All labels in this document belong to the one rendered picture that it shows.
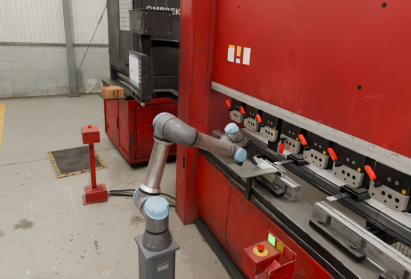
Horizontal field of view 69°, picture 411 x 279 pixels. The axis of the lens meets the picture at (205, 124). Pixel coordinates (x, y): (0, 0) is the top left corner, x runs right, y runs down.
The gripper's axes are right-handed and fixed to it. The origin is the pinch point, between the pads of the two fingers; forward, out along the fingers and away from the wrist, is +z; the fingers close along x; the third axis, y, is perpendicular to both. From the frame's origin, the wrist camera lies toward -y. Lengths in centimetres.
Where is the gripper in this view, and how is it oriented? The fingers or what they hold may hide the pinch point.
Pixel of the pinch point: (255, 165)
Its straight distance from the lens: 196.4
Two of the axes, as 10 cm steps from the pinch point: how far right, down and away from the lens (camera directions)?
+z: 5.6, 6.8, 4.8
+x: -3.8, -3.0, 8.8
